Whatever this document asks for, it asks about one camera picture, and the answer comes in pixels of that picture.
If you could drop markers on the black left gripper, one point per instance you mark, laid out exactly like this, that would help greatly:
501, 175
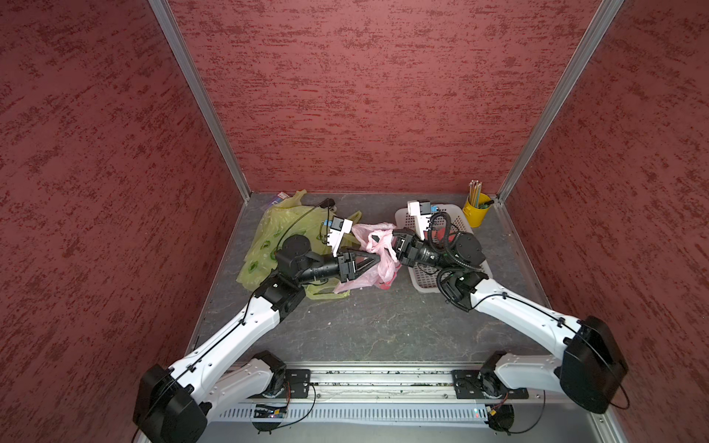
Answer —
348, 270

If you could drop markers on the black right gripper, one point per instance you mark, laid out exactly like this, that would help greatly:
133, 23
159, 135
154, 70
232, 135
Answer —
407, 246

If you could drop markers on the pink plastic bag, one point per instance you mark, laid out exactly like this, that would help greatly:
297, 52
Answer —
385, 273

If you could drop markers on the green avocado plastic bag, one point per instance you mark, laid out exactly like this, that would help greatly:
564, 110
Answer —
280, 221

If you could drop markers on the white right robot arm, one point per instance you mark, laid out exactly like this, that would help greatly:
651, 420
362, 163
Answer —
584, 360

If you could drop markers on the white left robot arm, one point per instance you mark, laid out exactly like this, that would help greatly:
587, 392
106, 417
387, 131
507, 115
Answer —
175, 404

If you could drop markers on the white plastic basket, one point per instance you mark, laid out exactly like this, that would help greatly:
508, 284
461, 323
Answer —
446, 219

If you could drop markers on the yellow pencil cup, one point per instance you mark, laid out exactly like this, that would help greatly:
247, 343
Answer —
476, 211

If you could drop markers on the colored pencils bundle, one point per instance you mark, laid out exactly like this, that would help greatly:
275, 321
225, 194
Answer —
475, 190

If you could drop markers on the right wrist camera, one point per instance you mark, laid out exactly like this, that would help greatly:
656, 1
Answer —
421, 211

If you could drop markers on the aluminium front rail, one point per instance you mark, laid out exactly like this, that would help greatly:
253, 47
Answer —
426, 384

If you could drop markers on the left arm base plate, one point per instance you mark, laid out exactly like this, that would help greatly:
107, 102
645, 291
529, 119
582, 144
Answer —
287, 384

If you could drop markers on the white slotted cable duct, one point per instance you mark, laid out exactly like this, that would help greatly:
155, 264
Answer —
375, 414

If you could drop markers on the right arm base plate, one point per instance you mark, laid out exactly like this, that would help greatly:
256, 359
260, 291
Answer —
471, 385

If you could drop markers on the left aluminium corner post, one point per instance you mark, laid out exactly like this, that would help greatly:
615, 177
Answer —
168, 24

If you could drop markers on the aluminium corner post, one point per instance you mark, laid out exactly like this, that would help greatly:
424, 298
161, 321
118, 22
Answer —
594, 34
168, 24

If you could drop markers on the right aluminium corner post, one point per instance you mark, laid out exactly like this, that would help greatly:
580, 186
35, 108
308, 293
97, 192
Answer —
594, 34

